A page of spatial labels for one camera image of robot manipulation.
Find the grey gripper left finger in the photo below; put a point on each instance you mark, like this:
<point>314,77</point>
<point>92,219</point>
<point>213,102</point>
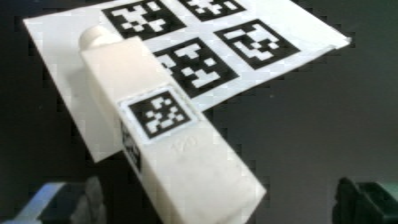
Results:
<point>67,203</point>

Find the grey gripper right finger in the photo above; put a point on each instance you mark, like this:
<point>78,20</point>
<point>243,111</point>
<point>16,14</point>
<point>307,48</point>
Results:
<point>366,202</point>

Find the white desk leg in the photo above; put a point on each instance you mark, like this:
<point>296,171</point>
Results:
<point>200,186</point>

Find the fiducial marker sheet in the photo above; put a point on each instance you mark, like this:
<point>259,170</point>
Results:
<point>227,43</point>

